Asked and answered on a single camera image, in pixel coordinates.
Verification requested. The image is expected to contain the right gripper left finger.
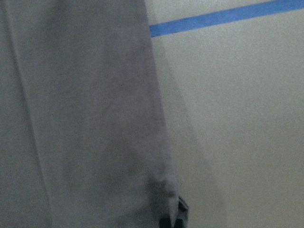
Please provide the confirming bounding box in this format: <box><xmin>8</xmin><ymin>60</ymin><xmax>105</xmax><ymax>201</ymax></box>
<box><xmin>159</xmin><ymin>218</ymin><xmax>171</xmax><ymax>228</ymax></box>

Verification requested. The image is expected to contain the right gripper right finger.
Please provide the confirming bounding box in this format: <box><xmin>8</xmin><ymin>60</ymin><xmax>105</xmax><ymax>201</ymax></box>
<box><xmin>174</xmin><ymin>218</ymin><xmax>184</xmax><ymax>228</ymax></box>

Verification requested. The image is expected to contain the dark brown t-shirt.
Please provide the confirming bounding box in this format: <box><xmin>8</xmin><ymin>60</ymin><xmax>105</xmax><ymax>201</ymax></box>
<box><xmin>0</xmin><ymin>0</ymin><xmax>189</xmax><ymax>228</ymax></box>

